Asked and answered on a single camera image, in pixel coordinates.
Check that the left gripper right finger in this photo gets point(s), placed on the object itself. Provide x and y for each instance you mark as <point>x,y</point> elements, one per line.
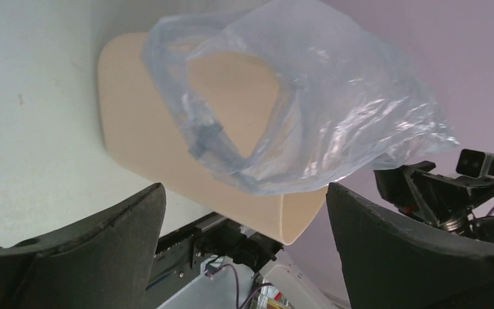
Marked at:
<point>392,261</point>

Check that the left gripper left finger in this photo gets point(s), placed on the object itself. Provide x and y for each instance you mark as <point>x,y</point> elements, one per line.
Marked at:
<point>101,261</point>

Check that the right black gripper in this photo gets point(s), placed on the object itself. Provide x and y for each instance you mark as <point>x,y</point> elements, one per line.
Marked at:
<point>434,199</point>

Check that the beige trash bin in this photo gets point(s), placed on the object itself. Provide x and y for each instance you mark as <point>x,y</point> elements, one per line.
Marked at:
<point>140,136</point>

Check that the blue plastic trash bag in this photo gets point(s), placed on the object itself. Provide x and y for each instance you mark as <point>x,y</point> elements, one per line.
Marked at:
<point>340,98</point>

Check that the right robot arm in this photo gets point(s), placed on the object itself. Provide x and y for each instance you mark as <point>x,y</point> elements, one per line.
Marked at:
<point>480,228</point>

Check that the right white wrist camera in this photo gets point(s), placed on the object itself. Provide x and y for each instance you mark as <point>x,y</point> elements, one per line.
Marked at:
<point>475,164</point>

